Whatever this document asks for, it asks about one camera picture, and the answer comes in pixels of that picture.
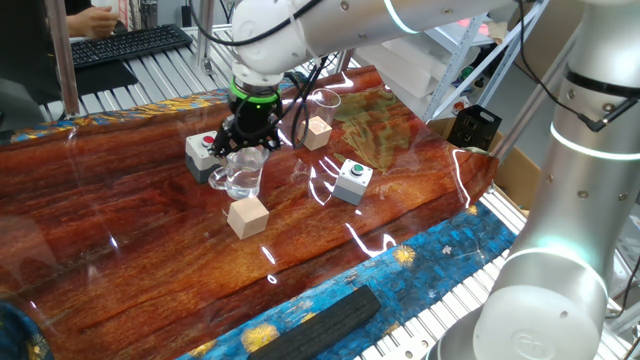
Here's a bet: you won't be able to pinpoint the clear mug with water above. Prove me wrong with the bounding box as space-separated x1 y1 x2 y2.
208 146 271 201

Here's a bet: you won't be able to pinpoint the clear empty plastic cup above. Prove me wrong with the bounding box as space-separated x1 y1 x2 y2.
308 87 343 126

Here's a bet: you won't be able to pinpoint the black computer monitor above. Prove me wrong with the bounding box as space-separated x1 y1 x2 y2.
0 0 66 106

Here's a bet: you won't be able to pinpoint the light wooden cube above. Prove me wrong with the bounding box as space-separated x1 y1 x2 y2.
226 194 271 241
299 115 334 152

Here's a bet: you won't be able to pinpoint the black foam bar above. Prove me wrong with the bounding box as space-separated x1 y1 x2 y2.
247 284 384 360

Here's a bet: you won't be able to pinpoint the brown wooden panel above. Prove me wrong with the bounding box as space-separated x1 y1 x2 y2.
514 0 584 71

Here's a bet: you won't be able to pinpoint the black plastic crate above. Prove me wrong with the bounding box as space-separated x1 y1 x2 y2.
446 103 504 152

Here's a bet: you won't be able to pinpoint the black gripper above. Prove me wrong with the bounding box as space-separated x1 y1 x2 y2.
207 96 285 159

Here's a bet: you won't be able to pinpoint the white metal shelf rack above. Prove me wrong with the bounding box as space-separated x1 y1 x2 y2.
384 19 549 124

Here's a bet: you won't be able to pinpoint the aluminium frame beam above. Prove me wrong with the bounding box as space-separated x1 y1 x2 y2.
492 34 581 161

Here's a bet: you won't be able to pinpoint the red push button box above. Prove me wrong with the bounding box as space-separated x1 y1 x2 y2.
184 130 224 185

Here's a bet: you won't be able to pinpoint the aluminium frame post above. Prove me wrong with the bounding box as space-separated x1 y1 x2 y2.
44 0 81 119
194 0 216 76

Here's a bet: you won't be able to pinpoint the green push button box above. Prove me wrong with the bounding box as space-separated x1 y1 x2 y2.
331 158 374 207

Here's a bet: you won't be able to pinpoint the white foam boxes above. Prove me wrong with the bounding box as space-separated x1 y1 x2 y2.
354 37 444 101

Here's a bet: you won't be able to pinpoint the black cable with arm strap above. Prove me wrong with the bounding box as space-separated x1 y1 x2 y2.
517 0 640 134

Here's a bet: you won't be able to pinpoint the glossy wood grain mat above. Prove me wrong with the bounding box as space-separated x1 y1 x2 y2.
0 64 501 360

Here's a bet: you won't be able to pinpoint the person hand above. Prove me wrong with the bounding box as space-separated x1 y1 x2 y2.
66 5 121 39

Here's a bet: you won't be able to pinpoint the black computer keyboard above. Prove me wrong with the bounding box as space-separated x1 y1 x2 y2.
69 23 194 70

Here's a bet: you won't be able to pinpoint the black desk mat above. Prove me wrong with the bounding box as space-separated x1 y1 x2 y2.
49 59 140 104

